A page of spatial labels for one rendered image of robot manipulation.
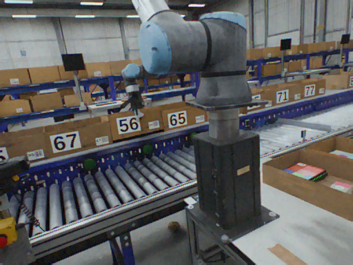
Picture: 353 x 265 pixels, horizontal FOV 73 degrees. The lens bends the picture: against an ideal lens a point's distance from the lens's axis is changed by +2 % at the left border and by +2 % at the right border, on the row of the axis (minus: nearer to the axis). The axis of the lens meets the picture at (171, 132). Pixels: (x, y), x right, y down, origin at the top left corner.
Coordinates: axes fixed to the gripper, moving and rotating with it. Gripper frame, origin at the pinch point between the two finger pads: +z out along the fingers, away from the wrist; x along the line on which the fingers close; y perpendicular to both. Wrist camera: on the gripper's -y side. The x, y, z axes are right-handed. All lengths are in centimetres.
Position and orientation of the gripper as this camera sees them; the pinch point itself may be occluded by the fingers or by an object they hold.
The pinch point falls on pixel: (136, 121)
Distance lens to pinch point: 169.2
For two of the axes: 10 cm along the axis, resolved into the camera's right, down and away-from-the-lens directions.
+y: 8.8, -2.1, 4.2
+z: 2.2, 9.7, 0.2
